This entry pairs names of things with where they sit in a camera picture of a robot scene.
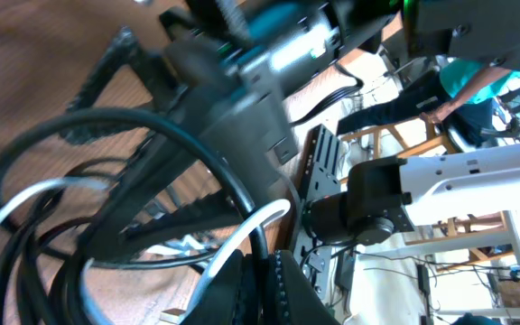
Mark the white table frame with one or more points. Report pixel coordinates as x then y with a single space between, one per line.
487 238

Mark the person in teal shirt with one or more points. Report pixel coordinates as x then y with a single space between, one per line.
461 93

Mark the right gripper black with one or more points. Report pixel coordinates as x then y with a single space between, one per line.
270 48

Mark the black mounting rail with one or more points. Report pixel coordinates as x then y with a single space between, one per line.
317 176

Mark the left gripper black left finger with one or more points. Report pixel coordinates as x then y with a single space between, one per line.
232 297

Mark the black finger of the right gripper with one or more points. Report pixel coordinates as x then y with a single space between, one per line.
124 51
111 237

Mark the wooden stool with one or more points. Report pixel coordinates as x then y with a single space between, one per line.
434 136

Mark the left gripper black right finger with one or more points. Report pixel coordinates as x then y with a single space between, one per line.
290 299

